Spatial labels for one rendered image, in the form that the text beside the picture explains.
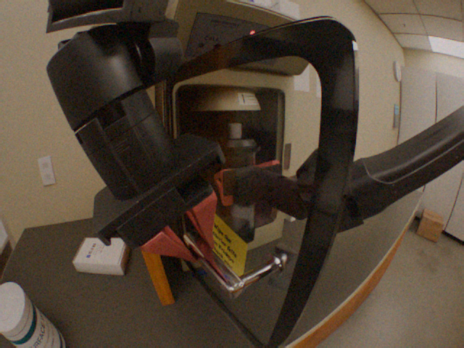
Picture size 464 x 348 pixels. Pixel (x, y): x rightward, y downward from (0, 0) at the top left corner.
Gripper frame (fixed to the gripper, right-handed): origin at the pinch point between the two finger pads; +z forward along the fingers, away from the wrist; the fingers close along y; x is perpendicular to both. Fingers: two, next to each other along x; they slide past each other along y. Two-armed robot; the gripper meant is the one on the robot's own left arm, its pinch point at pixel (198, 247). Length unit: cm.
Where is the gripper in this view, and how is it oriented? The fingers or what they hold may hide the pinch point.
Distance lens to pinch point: 20.2
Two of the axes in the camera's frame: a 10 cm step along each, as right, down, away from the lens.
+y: -7.6, 5.5, -3.4
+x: 5.5, 2.9, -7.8
